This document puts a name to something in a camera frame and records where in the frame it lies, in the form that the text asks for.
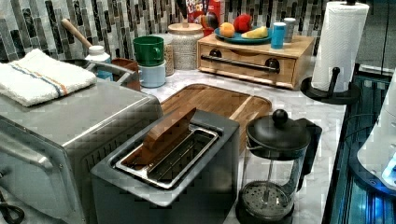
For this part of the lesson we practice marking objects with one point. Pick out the wooden drawer box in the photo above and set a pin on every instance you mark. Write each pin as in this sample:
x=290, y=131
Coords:
x=283, y=68

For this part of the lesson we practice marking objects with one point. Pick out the wooden cutting board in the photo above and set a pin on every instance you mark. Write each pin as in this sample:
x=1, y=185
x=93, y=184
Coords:
x=238, y=106

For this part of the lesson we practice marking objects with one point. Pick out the brown toast slice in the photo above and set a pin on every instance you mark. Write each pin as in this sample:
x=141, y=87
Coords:
x=158, y=141

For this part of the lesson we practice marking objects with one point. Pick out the light blue mug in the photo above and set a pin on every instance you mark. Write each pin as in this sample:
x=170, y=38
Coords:
x=152, y=76

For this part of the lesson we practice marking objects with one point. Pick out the black two-slot toaster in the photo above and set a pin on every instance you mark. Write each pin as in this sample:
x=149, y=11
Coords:
x=195, y=182

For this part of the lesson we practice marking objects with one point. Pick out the glass jar with wooden lid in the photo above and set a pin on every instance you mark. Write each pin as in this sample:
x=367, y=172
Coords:
x=184, y=41

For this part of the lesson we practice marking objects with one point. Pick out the green mug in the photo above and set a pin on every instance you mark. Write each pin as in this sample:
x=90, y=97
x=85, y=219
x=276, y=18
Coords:
x=148, y=50

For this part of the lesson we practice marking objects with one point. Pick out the teal plate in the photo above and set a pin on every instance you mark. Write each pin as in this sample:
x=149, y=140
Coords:
x=239, y=40

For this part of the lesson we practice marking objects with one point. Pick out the orange fruit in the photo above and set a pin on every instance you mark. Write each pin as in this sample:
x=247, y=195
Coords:
x=226, y=29

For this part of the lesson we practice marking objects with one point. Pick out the red apple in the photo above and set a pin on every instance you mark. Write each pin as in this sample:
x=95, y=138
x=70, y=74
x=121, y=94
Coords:
x=242, y=23

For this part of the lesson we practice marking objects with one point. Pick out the red cereal box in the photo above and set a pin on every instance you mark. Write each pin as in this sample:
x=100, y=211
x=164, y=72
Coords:
x=208, y=13

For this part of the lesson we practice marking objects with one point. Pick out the yellow banana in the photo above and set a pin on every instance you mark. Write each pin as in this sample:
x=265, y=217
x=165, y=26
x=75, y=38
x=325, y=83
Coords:
x=260, y=32

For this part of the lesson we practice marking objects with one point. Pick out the blue shaker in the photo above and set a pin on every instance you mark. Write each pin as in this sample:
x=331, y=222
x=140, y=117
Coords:
x=278, y=33

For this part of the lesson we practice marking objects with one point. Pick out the grey shaker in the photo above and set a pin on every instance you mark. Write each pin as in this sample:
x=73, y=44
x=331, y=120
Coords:
x=289, y=29

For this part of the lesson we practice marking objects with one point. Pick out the black paper towel holder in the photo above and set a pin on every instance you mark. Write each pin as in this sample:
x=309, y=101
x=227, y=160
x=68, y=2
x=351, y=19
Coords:
x=330, y=97

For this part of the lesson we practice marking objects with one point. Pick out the stainless steel toaster oven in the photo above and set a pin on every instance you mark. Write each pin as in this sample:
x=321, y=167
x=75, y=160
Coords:
x=49, y=150

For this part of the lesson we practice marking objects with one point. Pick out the wooden spoon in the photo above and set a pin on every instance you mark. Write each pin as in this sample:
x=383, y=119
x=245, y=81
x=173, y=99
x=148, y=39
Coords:
x=76, y=33

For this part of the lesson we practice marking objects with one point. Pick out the white paper towel roll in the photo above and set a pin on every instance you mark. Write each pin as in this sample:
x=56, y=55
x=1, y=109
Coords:
x=339, y=43

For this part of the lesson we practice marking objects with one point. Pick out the white striped dish towel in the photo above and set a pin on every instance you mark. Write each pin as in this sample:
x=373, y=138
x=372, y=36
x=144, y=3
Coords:
x=38, y=78

